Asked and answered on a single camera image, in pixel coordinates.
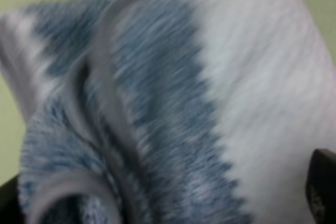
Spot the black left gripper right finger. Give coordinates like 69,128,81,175
306,149,335,224

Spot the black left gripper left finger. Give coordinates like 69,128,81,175
0,175,25,224

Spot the blue white striped towel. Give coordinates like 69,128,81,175
1,0,335,223

